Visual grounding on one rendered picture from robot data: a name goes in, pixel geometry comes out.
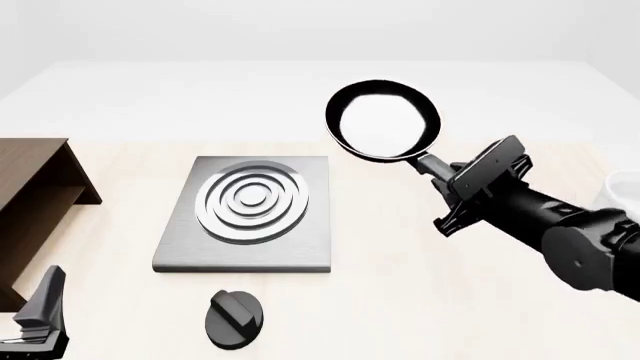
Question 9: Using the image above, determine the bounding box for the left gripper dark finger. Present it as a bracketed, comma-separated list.
[11, 264, 68, 333]

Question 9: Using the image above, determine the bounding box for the black frying pan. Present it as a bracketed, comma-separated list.
[324, 78, 455, 182]

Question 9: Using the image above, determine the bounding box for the grey flat stove plate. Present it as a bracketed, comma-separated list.
[151, 155, 333, 275]

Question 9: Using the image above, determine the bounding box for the dark wooden cabinet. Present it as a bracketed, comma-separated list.
[0, 137, 104, 313]

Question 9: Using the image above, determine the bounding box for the round black stove knob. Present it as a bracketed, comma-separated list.
[204, 288, 264, 351]

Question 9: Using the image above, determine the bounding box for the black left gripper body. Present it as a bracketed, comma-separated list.
[0, 321, 71, 360]

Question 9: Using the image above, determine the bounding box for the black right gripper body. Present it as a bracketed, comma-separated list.
[432, 153, 533, 237]

